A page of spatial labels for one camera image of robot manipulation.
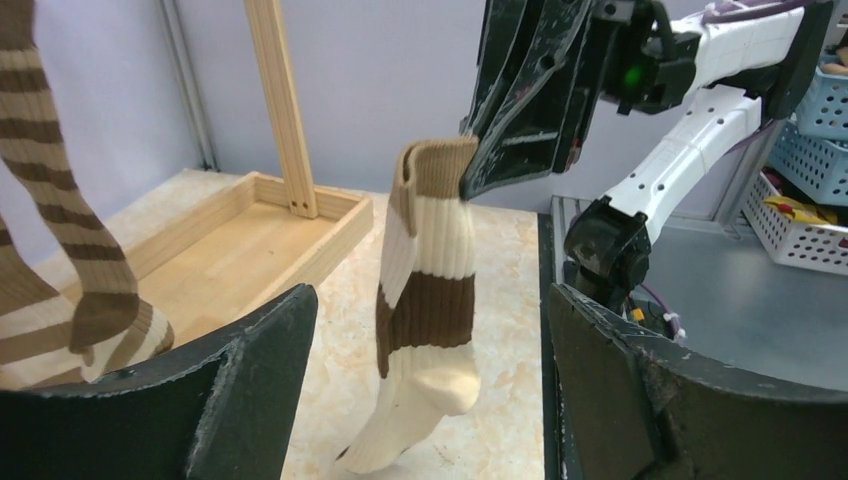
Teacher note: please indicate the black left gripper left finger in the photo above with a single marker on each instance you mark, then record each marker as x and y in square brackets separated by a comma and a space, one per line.
[219, 407]

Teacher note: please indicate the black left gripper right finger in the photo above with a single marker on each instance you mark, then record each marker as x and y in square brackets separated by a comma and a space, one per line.
[643, 407]

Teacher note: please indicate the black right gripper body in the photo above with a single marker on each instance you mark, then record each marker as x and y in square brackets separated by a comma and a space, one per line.
[631, 57]

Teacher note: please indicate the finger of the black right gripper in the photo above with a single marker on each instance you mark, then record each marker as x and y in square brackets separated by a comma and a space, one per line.
[528, 64]
[499, 163]

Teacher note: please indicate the cream brown block sock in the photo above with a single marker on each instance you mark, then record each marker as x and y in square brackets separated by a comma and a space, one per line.
[424, 306]

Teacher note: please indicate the brown beige striped sock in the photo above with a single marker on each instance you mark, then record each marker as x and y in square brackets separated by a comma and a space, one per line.
[35, 328]

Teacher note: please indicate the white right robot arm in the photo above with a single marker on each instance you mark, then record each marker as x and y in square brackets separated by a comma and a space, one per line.
[737, 66]

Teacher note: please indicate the wooden rack base tray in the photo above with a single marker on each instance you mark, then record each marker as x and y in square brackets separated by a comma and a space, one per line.
[209, 248]

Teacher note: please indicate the blue perforated storage basket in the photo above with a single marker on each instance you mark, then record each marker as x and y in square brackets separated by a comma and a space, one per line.
[811, 151]

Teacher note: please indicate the white perforated storage basket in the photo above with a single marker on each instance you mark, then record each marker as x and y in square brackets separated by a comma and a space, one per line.
[793, 243]

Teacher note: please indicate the right wooden rack post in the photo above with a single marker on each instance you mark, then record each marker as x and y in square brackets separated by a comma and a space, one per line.
[268, 33]

